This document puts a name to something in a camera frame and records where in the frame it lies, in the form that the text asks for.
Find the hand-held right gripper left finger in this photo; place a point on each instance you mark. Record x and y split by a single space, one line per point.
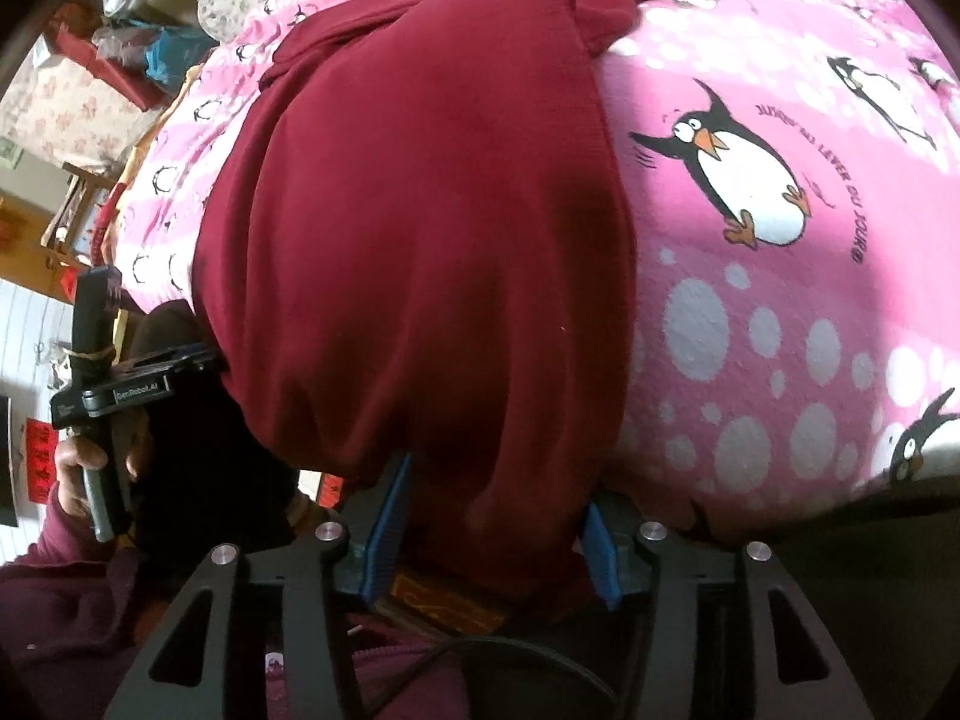
390 532

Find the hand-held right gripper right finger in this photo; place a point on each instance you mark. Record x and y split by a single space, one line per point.
600 555

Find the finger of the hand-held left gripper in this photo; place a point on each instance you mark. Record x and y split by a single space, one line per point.
217 480

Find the maroon sweatshirt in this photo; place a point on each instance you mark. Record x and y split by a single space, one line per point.
420 240

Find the person's left forearm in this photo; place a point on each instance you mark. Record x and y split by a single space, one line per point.
60 600

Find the person's left hand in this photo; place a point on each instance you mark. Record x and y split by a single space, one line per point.
71 465

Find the orange patterned cloth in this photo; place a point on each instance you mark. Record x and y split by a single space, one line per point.
442 600

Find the red paper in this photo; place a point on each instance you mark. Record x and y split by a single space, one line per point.
37 457

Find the person's maroon top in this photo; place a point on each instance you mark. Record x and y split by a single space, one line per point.
390 667

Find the wooden cabinet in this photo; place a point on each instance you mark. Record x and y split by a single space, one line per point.
22 240

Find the wooden chair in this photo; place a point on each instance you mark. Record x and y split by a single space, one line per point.
75 202

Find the yellow cloth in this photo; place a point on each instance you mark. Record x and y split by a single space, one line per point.
131 165

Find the pink penguin print blanket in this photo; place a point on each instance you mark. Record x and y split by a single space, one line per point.
787 352

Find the floral cushion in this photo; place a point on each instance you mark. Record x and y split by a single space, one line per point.
67 112

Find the red box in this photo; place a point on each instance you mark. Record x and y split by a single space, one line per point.
112 75

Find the blue plastic bag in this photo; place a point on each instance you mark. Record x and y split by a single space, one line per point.
169 56

